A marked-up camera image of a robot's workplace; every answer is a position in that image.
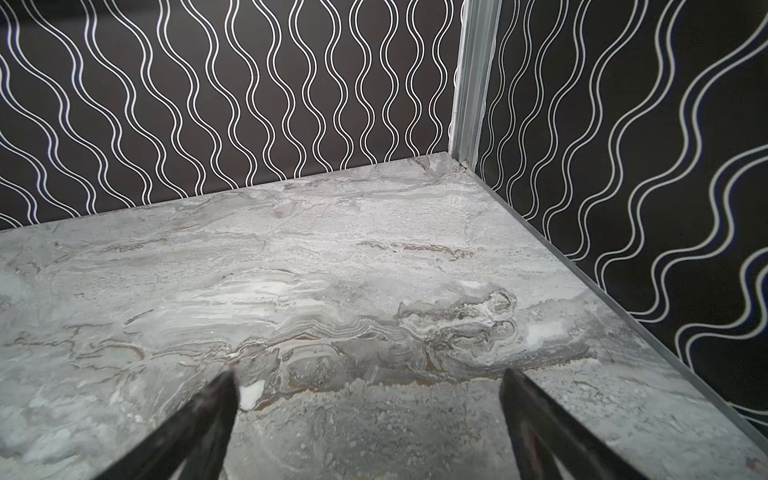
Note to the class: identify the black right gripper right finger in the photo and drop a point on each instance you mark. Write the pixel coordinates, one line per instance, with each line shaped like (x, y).
(547, 439)

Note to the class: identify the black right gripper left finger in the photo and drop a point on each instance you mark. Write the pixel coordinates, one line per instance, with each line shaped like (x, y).
(192, 443)

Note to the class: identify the aluminium corner post right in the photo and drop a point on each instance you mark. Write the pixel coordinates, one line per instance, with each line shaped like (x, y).
(479, 22)

